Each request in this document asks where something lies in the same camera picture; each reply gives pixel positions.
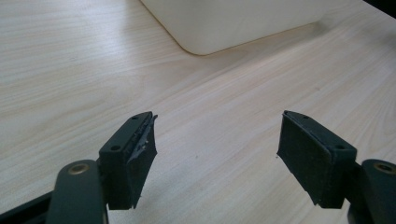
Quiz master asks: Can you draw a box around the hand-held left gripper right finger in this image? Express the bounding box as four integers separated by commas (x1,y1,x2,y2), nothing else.
276,109,359,210

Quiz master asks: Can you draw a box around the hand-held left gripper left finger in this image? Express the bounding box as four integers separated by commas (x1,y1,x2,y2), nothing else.
98,111,159,211

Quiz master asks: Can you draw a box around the white plastic box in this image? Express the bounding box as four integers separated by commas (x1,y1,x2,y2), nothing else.
139,0,365,57

